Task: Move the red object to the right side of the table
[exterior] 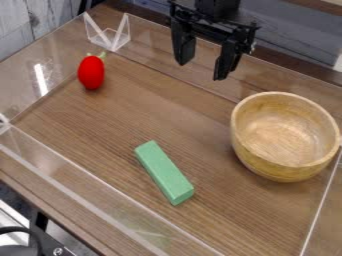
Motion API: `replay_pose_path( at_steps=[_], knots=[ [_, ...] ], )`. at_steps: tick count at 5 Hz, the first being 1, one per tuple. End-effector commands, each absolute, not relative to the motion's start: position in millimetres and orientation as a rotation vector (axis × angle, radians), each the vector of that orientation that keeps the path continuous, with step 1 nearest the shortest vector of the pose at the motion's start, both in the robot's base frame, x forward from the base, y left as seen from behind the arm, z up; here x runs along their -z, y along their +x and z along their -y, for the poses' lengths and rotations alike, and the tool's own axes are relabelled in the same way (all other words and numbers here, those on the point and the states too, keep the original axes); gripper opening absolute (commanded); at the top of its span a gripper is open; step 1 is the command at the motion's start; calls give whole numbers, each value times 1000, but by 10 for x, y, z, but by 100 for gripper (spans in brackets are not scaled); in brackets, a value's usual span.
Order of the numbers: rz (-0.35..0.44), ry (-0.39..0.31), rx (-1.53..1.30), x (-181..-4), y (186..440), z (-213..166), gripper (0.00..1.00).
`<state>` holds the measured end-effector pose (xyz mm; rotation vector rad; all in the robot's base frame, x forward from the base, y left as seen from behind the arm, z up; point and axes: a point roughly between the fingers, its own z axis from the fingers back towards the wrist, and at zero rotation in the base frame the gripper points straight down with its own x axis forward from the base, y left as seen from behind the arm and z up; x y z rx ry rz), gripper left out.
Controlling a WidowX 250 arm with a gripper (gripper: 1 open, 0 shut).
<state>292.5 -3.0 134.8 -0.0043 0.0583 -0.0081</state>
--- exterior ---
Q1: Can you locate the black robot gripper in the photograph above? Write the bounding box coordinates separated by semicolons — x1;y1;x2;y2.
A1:
168;0;260;81

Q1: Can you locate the red toy strawberry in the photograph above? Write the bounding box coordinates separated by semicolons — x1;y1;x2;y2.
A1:
77;52;105;90

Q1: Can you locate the wooden bowl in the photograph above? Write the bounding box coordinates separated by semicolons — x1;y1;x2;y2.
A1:
229;91;340;183

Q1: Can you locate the green rectangular block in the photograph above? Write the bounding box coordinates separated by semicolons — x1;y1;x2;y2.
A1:
133;140;195;206

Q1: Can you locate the clear acrylic corner bracket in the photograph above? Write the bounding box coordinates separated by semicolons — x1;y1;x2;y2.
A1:
82;13;131;52

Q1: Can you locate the clear acrylic tray wall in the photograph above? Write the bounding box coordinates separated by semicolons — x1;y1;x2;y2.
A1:
0;114;223;256

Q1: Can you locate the black table leg bracket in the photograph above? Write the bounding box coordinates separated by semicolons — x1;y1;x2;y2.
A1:
29;210;76;256

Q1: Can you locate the black cable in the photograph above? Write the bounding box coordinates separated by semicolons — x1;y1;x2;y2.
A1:
0;226;34;256

